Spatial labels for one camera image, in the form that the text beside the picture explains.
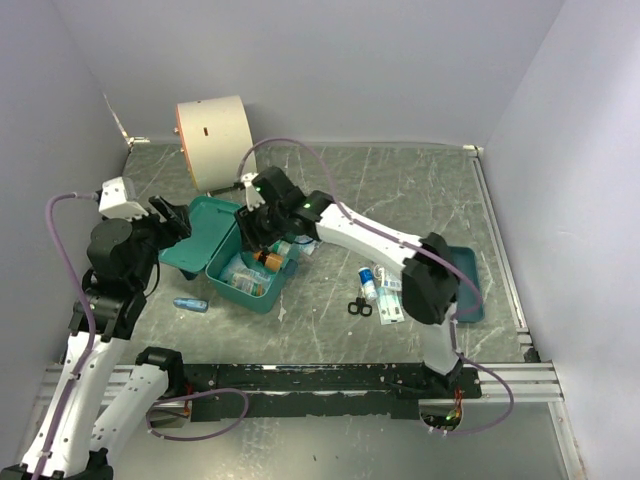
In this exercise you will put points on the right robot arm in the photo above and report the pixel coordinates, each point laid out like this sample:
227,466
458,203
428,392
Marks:
430,281

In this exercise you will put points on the brown bottle orange cap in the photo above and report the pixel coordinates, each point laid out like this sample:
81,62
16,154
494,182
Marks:
271,261

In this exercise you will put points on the cream cylindrical cabinet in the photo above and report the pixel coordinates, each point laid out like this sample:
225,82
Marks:
215,136

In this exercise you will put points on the white blue plaster box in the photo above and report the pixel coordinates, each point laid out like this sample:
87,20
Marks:
387,279

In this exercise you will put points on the teal medicine kit box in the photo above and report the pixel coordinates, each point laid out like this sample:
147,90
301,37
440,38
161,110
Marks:
215,250

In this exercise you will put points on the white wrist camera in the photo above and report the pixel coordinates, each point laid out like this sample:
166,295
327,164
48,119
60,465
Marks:
253,197
118,200

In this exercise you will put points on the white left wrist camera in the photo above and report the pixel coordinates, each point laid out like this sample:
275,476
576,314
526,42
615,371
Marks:
118,200

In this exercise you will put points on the white disinfectant bottle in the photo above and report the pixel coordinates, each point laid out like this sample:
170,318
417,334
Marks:
281,248

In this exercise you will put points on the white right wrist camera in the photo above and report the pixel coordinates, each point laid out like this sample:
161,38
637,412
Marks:
253,197

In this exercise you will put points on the black scissors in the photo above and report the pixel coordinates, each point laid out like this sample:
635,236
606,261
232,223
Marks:
361,305

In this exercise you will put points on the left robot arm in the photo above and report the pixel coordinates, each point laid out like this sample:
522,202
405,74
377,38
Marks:
80,438

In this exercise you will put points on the blue transparent small bottle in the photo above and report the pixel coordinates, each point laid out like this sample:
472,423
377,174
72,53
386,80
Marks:
191,304

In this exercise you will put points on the blue cotton pad bag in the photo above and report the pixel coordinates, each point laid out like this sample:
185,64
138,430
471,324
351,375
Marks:
237,265

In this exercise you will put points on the teal divided tray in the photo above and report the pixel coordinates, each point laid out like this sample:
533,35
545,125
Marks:
464,259

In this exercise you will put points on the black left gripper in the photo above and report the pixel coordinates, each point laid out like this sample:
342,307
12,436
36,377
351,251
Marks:
176,227

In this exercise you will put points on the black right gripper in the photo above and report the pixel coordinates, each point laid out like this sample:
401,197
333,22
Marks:
253,238

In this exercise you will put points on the aluminium frame rail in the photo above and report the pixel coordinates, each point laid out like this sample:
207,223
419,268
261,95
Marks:
528,383

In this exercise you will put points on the metal corner bracket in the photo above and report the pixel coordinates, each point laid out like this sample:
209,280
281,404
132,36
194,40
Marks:
136,140

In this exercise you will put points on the green white bandage packet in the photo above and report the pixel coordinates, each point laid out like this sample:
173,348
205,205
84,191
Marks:
247,284

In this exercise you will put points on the black mounting base rail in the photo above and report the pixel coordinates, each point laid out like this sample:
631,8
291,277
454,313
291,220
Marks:
324,390

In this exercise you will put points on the clear gauze packet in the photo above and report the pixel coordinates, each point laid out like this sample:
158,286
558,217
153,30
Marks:
306,244

